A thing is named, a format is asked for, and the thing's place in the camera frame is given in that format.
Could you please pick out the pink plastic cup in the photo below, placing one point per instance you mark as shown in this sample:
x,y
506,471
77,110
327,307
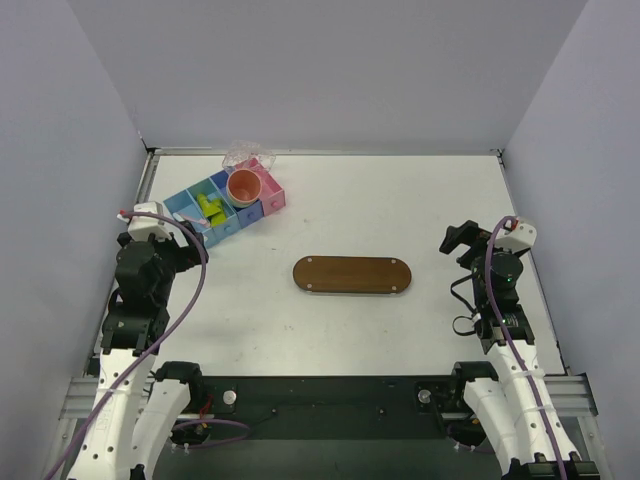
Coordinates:
x,y
244,184

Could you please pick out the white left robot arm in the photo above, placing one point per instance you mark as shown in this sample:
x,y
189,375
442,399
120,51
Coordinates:
x,y
136,404

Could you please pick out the aluminium frame rail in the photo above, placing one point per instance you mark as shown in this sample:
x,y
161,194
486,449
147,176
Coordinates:
x,y
79,398

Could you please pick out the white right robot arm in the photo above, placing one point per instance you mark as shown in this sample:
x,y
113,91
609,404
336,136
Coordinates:
x,y
507,392

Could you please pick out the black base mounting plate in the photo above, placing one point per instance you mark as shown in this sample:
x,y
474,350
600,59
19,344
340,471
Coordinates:
x,y
332,408

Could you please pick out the pink drawer box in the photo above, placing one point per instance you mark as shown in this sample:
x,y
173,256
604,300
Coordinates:
x,y
272,195

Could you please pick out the yellow green toothpaste tube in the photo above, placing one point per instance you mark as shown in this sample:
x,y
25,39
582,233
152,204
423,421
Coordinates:
x,y
212,209

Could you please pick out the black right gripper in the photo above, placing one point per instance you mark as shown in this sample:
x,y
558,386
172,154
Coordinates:
x,y
467,242

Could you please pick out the clear textured plastic box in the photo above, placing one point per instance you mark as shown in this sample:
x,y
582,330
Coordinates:
x,y
248,155

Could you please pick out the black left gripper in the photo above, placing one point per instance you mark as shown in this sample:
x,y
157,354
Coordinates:
x,y
189,248

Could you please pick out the pink white toothbrush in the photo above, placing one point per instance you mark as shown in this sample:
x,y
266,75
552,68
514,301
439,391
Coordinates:
x,y
200,221

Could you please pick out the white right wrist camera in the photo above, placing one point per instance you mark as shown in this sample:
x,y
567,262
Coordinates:
x,y
521,235

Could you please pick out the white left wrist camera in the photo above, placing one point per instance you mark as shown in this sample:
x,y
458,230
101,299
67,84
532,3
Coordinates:
x,y
140,228

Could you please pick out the oval wooden tray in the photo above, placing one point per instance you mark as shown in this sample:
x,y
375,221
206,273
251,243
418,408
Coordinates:
x,y
352,275

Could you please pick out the blue compartment organizer box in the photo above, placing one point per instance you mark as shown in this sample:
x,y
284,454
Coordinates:
x,y
184,202

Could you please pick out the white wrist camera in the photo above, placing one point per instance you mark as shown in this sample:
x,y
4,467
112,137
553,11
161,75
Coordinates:
x,y
521,235
140,228

